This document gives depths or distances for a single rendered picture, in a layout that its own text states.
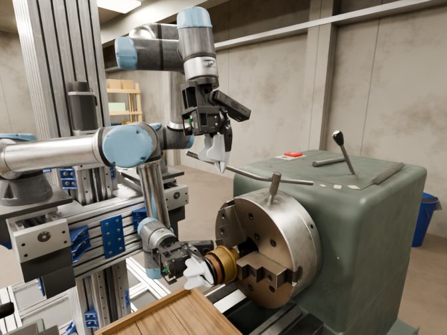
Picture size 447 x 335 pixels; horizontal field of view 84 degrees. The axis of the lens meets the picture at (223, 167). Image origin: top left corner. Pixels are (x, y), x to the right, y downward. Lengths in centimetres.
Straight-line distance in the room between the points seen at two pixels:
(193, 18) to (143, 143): 33
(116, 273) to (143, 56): 108
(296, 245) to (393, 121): 311
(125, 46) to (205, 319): 76
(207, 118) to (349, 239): 47
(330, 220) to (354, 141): 308
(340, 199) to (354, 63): 317
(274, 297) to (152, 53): 69
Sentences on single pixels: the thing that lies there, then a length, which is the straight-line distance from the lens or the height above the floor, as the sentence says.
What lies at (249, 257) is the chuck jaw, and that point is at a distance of 69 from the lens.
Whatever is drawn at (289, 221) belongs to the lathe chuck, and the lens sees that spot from 66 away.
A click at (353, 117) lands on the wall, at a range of 376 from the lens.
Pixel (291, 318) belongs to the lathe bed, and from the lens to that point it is 91.
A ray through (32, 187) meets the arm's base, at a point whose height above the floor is 121.
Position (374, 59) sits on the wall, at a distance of 374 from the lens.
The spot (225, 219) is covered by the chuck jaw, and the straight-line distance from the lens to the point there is 71.
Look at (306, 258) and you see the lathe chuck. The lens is 68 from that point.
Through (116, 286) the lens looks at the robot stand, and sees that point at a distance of 150.
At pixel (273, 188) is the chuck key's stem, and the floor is 128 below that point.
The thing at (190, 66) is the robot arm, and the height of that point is 156.
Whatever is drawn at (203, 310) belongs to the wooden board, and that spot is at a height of 88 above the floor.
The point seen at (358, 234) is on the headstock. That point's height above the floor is 117.
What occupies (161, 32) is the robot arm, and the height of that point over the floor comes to 174.
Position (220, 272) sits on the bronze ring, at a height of 109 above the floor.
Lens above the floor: 149
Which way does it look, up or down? 15 degrees down
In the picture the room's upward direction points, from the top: straight up
